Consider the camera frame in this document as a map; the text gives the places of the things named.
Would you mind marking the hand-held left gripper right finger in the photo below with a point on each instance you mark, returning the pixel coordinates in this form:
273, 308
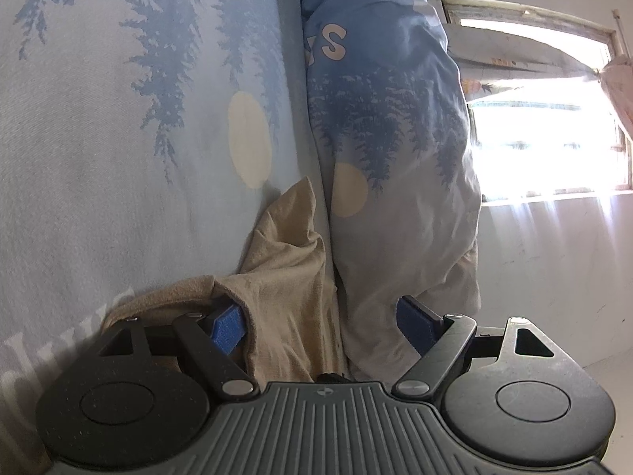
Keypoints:
415, 324

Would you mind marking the window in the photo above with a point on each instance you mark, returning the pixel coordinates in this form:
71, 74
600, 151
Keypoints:
544, 133

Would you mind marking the blue grey pillow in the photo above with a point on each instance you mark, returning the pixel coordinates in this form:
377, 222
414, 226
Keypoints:
385, 109

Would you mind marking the tan long-sleeved sweater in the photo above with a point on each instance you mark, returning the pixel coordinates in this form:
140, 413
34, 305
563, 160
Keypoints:
287, 297

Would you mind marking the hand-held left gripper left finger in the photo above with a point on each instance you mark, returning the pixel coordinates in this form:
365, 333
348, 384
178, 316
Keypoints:
225, 329

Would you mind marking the tree-printed bed sheet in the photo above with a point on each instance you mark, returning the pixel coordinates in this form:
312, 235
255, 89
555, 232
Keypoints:
99, 158

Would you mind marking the pink curtain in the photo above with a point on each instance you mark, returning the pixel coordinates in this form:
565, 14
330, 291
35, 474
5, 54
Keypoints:
620, 89

